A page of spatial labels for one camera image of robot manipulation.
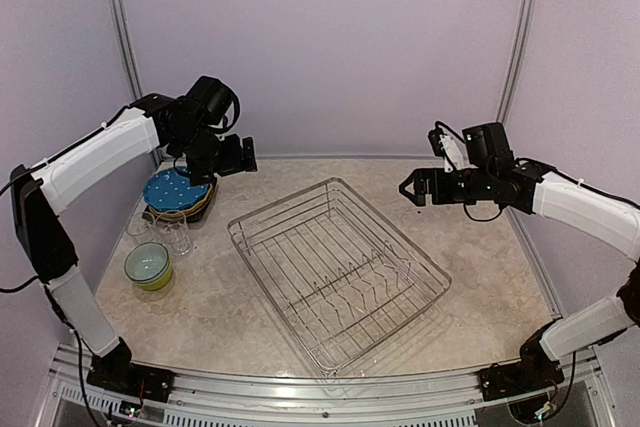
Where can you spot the aluminium front rail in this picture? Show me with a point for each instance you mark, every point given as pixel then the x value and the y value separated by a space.
pixel 197 398

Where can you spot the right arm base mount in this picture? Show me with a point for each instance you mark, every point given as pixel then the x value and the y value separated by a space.
pixel 534 370

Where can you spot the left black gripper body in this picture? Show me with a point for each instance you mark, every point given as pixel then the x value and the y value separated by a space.
pixel 231 161

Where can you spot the right frame post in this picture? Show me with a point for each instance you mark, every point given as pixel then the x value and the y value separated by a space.
pixel 516 59

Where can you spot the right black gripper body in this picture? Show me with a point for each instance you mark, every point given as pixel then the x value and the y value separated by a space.
pixel 445 193

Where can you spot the clear glass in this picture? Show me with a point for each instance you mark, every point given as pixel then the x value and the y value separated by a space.
pixel 141 229
pixel 174 230

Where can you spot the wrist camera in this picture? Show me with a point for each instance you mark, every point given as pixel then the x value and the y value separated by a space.
pixel 485 146
pixel 217 105

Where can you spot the metal wire dish rack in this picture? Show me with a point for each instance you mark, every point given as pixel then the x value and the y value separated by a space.
pixel 342 278

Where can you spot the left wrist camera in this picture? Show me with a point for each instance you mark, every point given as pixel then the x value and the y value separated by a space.
pixel 217 105

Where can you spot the blue polka dot plate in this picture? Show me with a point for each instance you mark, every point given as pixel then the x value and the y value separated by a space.
pixel 171 189

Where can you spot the black floral square plate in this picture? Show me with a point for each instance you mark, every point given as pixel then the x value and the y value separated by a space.
pixel 205 212

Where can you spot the grey striped bowl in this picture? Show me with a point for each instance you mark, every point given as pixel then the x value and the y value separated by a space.
pixel 146 263

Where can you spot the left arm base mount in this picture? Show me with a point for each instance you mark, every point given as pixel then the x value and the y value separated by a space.
pixel 116 372

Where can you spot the yellow polka dot plate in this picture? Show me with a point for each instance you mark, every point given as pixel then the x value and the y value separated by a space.
pixel 172 215

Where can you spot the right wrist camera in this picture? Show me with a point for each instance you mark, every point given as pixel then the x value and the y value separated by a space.
pixel 485 146

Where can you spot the left frame post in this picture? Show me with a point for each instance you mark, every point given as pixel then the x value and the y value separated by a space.
pixel 118 13

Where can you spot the frame post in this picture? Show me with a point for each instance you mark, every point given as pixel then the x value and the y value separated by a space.
pixel 118 13
pixel 516 59

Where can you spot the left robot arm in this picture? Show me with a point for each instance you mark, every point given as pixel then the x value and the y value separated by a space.
pixel 186 127

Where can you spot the green bowl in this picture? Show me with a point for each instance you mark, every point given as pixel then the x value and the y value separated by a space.
pixel 159 281

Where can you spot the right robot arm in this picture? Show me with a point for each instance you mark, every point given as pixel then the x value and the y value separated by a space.
pixel 536 189

